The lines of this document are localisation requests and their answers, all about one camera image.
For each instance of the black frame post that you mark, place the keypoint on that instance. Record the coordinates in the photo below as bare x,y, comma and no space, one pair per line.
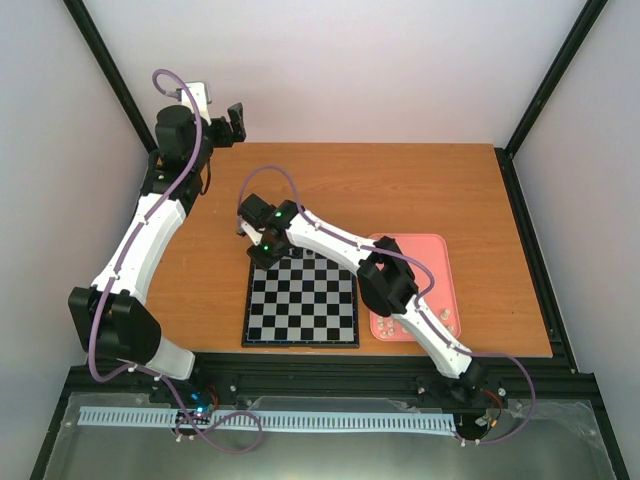
576,36
98,48

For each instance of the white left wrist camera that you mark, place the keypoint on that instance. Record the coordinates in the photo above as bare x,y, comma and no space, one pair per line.
196,97

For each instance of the black aluminium frame base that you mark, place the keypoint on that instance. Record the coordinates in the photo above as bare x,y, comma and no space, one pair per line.
236,377

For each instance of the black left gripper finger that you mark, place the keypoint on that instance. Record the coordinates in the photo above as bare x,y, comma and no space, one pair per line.
236,113
237,127

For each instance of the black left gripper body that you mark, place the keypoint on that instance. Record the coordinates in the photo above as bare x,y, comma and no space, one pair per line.
226,138

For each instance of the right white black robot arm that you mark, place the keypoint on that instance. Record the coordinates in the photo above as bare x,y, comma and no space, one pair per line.
386,281

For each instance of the pink plastic tray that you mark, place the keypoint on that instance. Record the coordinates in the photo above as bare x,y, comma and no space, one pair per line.
431,251

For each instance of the light blue slotted cable duct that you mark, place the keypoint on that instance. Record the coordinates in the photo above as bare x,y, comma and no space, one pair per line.
272,421

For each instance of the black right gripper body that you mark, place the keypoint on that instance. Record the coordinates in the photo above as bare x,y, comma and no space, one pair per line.
269,256

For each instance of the black white chess board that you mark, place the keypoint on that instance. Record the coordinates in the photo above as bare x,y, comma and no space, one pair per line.
301,302

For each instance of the left black frame post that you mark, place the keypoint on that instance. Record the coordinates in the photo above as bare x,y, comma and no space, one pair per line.
98,48

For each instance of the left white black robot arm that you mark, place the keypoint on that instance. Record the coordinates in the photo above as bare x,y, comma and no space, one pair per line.
110,316

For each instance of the right black frame post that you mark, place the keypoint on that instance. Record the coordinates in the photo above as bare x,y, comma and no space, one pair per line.
576,36

